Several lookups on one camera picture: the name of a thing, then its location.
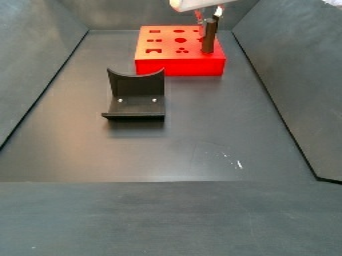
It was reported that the red shape sorter block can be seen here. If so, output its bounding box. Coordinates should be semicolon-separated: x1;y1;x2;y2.
135;25;226;76

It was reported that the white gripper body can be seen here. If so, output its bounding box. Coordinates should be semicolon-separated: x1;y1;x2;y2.
168;0;236;12

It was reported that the black curved holder stand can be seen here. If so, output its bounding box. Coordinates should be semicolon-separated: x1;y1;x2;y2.
101;69;166;120

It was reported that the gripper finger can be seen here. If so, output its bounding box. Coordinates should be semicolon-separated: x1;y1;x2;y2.
212;6;224;23
194;9;204;36

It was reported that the black hexagon peg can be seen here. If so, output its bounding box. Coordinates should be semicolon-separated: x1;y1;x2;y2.
202;18;218;54

